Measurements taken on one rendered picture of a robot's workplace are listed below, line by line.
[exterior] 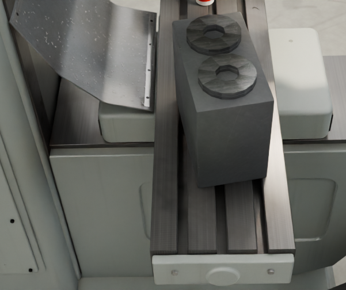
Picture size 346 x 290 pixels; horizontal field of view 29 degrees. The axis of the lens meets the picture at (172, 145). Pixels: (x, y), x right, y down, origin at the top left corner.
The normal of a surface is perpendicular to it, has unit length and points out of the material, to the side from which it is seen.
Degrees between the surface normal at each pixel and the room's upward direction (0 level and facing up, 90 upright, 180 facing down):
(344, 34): 0
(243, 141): 90
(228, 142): 90
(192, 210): 0
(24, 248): 88
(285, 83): 0
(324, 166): 90
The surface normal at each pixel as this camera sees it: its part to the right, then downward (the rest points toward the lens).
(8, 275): -0.01, 0.73
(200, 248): -0.04, -0.65
